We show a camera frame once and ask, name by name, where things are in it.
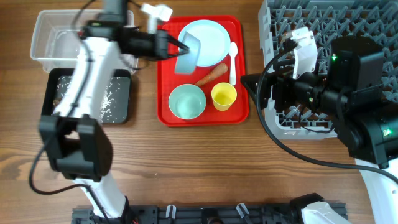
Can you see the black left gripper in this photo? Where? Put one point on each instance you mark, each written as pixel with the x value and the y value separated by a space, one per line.
pixel 159 45

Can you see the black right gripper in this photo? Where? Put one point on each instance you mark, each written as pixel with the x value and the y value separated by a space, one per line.
pixel 280 83

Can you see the light blue bowl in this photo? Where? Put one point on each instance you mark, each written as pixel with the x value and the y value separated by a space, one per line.
pixel 186 64

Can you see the yellow plastic cup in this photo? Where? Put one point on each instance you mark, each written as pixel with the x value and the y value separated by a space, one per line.
pixel 223 96

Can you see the mint green bowl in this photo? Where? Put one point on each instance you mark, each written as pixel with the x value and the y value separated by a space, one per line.
pixel 187 101

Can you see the white rice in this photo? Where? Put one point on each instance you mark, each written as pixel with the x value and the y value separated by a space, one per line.
pixel 115 104

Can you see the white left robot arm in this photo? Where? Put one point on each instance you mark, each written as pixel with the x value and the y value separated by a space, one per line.
pixel 74 141

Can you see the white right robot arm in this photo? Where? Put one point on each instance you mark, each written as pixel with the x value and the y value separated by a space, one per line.
pixel 351 94

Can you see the black waste tray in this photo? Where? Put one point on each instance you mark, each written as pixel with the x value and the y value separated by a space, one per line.
pixel 54 75

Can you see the grey dishwasher rack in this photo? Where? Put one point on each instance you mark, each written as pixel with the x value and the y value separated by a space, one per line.
pixel 327 20

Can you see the large light blue plate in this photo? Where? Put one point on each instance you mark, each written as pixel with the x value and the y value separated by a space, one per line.
pixel 214 39

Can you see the orange carrot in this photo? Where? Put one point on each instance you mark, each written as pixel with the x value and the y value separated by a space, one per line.
pixel 218 71

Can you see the red plastic tray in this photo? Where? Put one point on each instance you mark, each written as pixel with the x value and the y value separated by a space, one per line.
pixel 168 80

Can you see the white plastic spoon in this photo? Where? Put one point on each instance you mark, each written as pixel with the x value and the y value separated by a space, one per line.
pixel 233 51

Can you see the clear plastic bin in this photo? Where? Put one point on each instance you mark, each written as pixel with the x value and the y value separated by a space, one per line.
pixel 54 43

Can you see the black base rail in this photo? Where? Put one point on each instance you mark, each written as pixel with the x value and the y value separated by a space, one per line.
pixel 270 213

